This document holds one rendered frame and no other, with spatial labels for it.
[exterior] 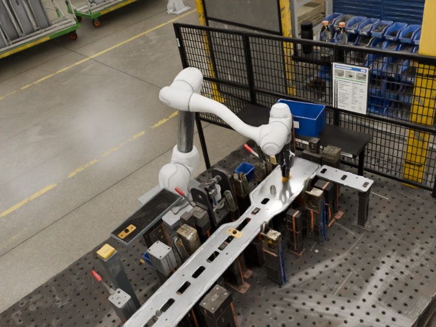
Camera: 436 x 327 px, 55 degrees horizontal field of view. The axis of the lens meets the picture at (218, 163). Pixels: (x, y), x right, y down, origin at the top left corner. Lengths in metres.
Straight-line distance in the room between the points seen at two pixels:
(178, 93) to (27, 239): 2.44
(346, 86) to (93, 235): 2.47
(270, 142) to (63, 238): 2.52
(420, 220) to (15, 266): 3.11
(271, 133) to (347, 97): 0.74
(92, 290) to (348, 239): 1.43
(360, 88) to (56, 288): 2.03
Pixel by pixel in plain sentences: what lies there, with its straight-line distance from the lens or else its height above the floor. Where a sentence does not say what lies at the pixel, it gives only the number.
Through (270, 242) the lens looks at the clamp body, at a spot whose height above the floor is 1.01.
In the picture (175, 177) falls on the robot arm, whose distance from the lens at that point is 2.54.
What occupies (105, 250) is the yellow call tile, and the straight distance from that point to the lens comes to 2.00.
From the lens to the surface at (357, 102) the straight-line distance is 2.55.
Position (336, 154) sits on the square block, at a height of 1.05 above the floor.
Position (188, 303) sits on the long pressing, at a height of 1.00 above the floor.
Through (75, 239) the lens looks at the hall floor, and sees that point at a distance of 3.94.
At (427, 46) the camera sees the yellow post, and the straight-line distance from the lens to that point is 2.32.
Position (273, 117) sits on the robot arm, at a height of 1.43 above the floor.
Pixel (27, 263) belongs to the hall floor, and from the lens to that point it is 3.97.
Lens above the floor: 2.52
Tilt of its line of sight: 37 degrees down
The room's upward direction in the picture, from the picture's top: 12 degrees counter-clockwise
